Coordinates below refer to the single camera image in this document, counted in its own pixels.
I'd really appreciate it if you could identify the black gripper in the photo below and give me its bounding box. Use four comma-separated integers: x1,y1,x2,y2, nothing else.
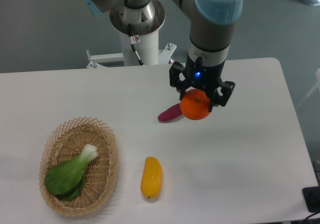
169,55,236,112

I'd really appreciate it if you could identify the black device at table edge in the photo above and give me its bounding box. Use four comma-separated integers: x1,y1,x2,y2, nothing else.
302,186,320,213

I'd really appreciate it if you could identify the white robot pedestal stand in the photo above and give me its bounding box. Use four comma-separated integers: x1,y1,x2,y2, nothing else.
86,23,177,69

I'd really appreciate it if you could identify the orange fruit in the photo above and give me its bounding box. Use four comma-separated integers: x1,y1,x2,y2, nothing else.
180,89,210,121

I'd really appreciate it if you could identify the yellow mango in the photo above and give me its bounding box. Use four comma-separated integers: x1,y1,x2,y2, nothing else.
140,156,163,199

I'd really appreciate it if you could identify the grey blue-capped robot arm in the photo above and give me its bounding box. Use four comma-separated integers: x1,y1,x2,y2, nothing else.
85,0,243,111

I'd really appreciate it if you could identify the green bok choy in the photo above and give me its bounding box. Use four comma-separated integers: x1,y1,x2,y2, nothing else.
44,144,99,201

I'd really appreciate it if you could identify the woven wicker basket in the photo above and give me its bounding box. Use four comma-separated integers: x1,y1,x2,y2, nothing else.
39,117,119,217

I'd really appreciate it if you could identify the purple sweet potato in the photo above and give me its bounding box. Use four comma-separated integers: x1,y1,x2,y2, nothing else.
157,103,183,123

